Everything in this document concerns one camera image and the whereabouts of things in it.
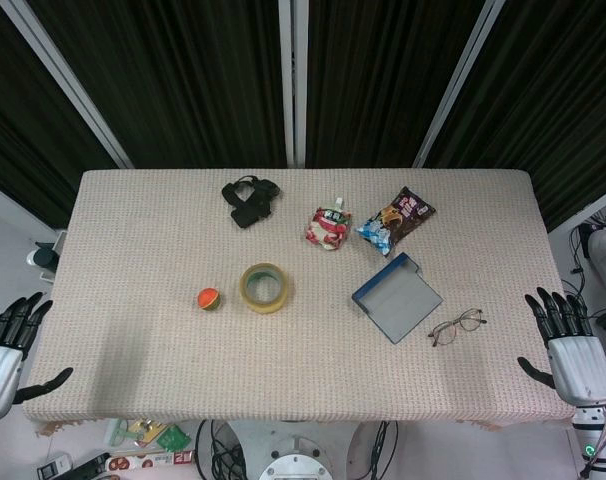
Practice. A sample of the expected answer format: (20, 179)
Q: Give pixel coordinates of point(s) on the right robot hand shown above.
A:
(580, 367)

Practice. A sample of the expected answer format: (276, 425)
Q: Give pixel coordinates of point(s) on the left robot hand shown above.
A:
(0, 370)

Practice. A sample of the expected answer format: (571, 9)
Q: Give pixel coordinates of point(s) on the wire-rimmed eyeglasses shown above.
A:
(443, 334)

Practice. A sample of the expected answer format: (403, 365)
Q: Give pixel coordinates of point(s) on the grey round robot base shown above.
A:
(295, 460)

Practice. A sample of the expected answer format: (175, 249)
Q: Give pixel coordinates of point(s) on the small white device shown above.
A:
(53, 466)

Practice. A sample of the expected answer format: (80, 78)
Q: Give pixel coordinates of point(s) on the dark round stand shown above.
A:
(44, 256)

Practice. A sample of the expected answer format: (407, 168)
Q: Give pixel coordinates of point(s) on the black handheld device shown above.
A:
(90, 465)

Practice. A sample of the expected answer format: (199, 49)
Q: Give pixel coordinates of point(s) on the pale green plastic piece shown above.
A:
(117, 432)

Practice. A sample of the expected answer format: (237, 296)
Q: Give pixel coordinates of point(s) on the red printed box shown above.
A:
(148, 461)

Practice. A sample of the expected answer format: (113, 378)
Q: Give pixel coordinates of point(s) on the beige woven tablecloth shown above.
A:
(133, 250)

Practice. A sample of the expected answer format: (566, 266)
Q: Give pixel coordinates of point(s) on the green packet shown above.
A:
(173, 437)

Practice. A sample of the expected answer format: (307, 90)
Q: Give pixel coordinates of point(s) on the orange and green ball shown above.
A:
(209, 299)

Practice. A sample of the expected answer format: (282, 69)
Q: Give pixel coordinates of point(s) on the brown chocolate snack bag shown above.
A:
(398, 217)

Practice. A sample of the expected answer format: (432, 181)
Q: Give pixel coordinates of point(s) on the black curtain panel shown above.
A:
(183, 75)
(13, 125)
(383, 75)
(558, 100)

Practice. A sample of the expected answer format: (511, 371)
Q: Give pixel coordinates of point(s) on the yellow packing tape roll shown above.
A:
(263, 306)

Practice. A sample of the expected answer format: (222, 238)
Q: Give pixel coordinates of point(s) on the red drink pouch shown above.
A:
(328, 230)

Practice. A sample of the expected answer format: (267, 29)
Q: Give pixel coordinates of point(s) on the white frame post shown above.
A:
(68, 85)
(293, 85)
(458, 85)

